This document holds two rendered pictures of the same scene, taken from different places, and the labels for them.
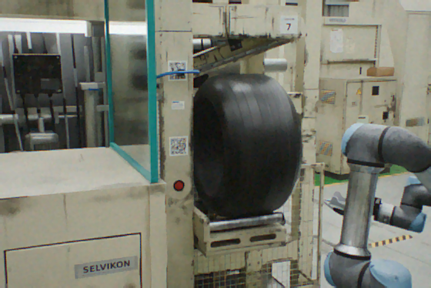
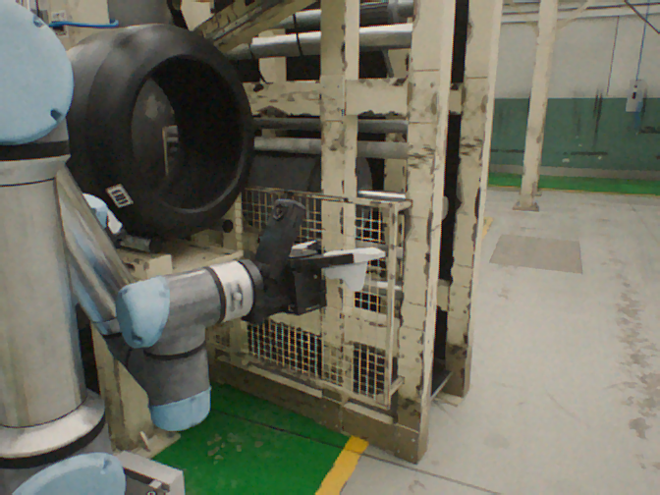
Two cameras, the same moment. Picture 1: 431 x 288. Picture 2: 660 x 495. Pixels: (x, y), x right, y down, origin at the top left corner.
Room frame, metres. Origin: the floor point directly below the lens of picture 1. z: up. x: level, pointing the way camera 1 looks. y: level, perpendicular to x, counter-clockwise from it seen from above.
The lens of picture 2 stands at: (1.75, -1.65, 1.28)
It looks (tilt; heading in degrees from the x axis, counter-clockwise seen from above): 15 degrees down; 54
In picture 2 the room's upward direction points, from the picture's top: straight up
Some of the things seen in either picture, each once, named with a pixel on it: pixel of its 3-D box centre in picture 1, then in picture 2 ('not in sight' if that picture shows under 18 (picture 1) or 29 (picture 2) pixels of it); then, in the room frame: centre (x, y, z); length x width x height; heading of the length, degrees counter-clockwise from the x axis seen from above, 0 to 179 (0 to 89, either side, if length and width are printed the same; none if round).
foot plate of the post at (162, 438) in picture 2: not in sight; (131, 439); (2.10, 0.16, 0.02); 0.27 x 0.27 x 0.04; 21
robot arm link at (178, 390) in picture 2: not in sight; (172, 374); (1.92, -1.06, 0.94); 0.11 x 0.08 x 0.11; 95
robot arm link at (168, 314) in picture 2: not in sight; (170, 308); (1.92, -1.08, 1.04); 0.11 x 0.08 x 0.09; 5
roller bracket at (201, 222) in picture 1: (191, 216); not in sight; (2.14, 0.09, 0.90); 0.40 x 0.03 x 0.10; 21
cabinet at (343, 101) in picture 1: (353, 125); not in sight; (6.82, -1.82, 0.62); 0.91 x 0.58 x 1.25; 120
